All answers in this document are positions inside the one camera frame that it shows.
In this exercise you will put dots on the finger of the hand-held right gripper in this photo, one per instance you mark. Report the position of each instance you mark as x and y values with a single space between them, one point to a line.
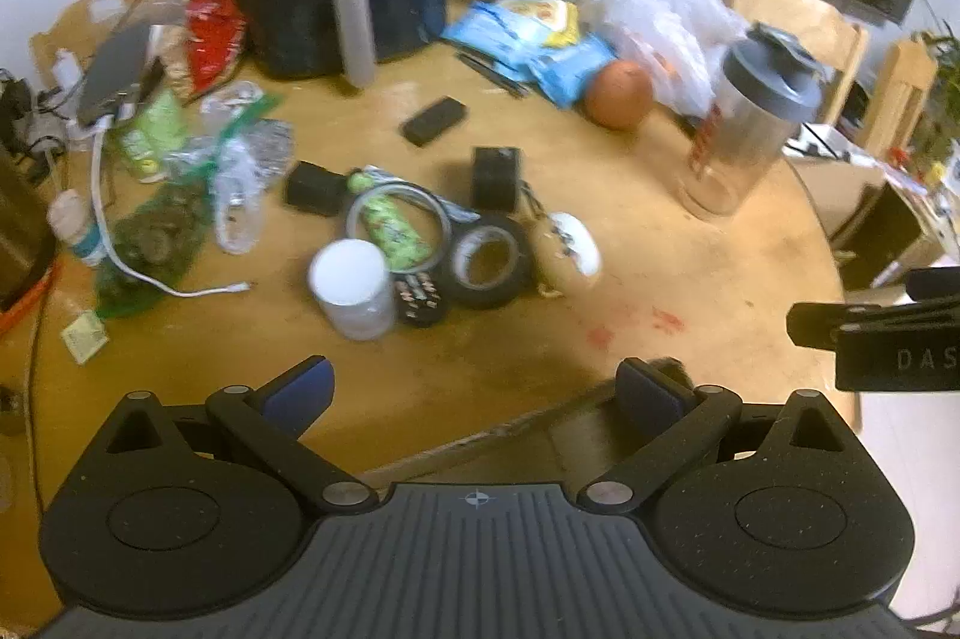
840 318
934 284

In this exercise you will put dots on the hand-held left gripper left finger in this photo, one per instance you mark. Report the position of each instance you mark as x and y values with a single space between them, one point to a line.
300 395

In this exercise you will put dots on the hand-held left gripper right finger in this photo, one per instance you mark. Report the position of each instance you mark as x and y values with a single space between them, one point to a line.
645 395

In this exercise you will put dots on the black tape roll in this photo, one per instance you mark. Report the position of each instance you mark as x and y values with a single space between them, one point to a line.
517 279

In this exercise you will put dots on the marbled grey stick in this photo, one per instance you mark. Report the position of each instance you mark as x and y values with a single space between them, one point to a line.
450 208

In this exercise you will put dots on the cardboard box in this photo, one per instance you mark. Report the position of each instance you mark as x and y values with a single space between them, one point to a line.
855 196

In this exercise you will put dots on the white jar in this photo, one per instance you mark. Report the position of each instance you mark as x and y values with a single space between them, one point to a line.
351 286

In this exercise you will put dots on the black plug with pins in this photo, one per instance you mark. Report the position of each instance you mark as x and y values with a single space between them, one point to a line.
420 301

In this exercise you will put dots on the green plant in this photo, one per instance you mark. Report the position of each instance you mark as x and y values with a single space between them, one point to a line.
941 99

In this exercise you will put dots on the green hand cream tube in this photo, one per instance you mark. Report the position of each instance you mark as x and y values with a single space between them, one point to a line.
394 230

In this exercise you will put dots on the wooden chair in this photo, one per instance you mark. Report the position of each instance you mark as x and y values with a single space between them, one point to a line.
817 39
900 91

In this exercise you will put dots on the black round adapter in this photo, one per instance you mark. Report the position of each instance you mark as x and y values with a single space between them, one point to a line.
315 189

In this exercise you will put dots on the clear shaker bottle grey lid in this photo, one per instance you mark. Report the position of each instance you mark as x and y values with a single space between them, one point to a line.
739 136

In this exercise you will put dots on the clear plastic bag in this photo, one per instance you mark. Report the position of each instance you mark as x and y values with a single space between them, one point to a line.
238 196

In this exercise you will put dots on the bag of green discs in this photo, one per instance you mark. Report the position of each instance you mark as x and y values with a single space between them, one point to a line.
154 238

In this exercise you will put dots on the small green paper sachet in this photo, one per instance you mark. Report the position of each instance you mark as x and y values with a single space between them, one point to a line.
84 337

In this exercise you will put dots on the bag of sunflower seeds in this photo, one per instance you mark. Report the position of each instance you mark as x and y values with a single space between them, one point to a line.
259 144

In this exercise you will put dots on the black cube box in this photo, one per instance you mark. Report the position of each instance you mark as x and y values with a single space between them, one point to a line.
495 178

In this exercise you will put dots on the small plastic bottle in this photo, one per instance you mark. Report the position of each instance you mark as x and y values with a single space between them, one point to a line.
75 230

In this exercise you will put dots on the orange fruit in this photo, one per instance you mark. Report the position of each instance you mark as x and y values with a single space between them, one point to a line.
619 95

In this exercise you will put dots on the flat black box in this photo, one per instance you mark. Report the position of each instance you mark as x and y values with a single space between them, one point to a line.
435 120

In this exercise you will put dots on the blue snack packet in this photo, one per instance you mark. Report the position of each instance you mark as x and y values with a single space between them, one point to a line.
570 69
487 35

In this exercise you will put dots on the large crumpled plastic bag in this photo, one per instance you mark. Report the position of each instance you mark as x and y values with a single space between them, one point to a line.
667 16

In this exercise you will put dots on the black pen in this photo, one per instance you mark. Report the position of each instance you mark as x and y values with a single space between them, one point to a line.
491 73

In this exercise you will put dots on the red snack bag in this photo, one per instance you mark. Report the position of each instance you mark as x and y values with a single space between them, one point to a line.
214 20

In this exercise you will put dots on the yellow snack packet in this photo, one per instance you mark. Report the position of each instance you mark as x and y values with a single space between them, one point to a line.
547 16

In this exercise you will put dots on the cardboard sheet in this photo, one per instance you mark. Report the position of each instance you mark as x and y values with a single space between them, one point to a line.
82 13

